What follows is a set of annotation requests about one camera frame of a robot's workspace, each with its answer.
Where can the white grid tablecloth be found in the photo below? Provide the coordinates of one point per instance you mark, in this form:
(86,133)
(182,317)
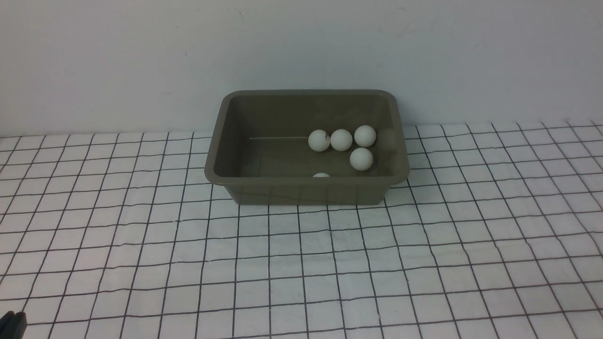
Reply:
(496,234)

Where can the olive green plastic bin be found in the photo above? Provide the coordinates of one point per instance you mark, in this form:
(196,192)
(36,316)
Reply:
(259,149)

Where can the white ball with logo centre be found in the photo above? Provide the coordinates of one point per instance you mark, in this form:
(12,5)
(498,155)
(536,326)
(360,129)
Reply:
(361,159)

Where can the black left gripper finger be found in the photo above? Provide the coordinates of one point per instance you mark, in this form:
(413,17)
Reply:
(13,325)

